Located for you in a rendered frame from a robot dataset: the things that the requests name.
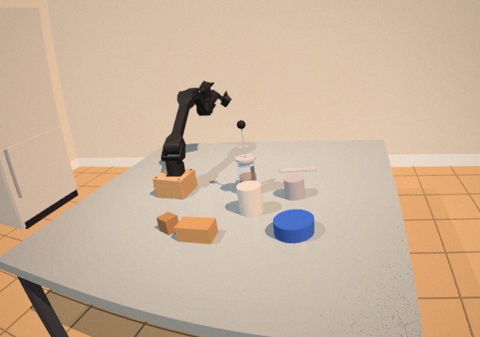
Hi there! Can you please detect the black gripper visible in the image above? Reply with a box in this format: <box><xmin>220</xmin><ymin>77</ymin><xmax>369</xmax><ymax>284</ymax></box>
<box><xmin>201</xmin><ymin>80</ymin><xmax>232</xmax><ymax>107</ymax></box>

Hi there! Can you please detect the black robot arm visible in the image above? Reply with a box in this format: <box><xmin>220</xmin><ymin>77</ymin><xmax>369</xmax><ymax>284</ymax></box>
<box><xmin>161</xmin><ymin>84</ymin><xmax>216</xmax><ymax>177</ymax></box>

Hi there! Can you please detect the pale pink cylinder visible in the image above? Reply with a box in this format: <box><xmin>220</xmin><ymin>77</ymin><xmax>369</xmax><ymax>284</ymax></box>
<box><xmin>283</xmin><ymin>174</ymin><xmax>305</xmax><ymax>201</ymax></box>

